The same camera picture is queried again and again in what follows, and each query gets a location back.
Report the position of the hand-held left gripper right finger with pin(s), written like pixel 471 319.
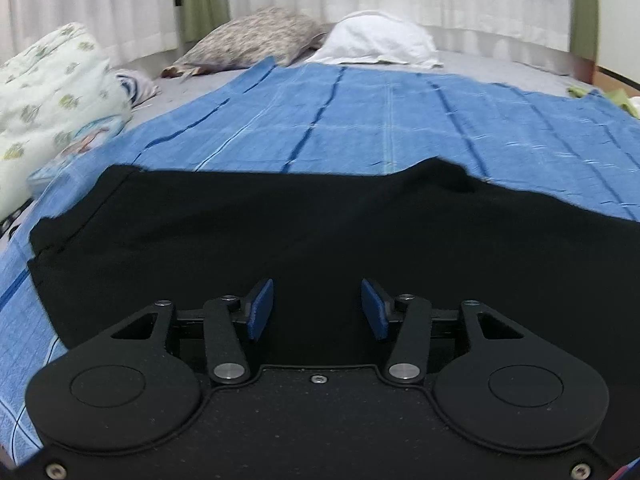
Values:
pixel 375 310

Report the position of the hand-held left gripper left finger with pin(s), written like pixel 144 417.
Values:
pixel 260 310

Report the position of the black pants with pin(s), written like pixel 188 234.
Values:
pixel 300 225

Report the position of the blue checked blanket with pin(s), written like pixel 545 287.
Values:
pixel 360 115

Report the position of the cartoon printed pillow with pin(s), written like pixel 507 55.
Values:
pixel 85 147

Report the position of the striped white cloth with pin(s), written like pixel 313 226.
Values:
pixel 137 87

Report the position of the white pillow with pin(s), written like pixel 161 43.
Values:
pixel 375 37

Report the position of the floral patterned pillow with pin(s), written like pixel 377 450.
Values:
pixel 250 37

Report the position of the green cloth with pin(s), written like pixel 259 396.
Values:
pixel 582 92

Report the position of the white quilt with green print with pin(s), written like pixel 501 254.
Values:
pixel 47 95

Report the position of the pile of white clothes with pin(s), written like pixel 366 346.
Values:
pixel 635 107

